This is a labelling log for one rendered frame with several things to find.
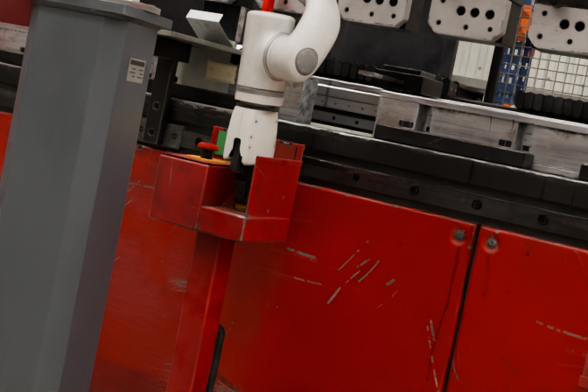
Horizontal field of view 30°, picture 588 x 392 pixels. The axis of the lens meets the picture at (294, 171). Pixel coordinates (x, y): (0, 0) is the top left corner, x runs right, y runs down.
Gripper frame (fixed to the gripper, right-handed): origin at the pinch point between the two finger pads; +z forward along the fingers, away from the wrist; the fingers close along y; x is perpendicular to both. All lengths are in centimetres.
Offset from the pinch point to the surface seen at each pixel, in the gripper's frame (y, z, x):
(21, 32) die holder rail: -34, -19, -90
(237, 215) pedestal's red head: 6.4, 3.1, 3.2
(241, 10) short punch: -36, -32, -29
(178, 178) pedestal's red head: 6.2, -0.6, -10.2
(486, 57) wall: -454, -31, -126
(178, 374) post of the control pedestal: 3.9, 34.5, -5.7
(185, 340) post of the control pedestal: 3.4, 28.2, -5.5
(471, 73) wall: -451, -20, -132
